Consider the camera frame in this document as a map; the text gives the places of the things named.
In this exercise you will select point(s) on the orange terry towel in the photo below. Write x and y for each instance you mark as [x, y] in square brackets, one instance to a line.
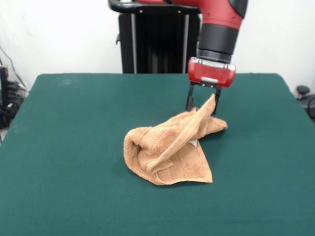
[167, 140]

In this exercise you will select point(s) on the black equipment stack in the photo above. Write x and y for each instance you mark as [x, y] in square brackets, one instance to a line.
[6, 108]

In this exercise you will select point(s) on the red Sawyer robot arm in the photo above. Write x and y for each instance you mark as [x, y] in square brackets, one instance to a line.
[219, 17]

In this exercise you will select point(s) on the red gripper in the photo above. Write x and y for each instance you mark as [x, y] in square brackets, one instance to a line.
[211, 72]

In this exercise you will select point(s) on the dark green table cloth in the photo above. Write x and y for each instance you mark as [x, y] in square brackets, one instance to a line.
[73, 184]

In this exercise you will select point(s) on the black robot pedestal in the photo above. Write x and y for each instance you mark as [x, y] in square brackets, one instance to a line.
[160, 49]

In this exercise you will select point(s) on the black office chair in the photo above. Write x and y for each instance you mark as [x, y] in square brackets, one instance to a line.
[307, 100]

